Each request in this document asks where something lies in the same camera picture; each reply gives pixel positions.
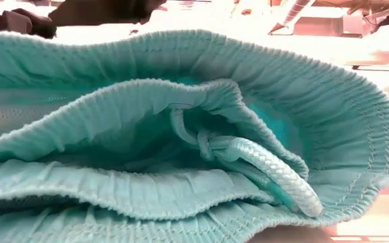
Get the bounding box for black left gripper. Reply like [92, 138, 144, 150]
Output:
[0, 8, 57, 39]

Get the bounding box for teal drawstring shorts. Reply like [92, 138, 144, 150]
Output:
[0, 26, 389, 243]

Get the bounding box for long ceiling light strip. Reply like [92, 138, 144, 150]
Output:
[351, 65, 389, 72]

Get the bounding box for silver spiral ventilation duct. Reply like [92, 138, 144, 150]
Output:
[267, 0, 317, 36]

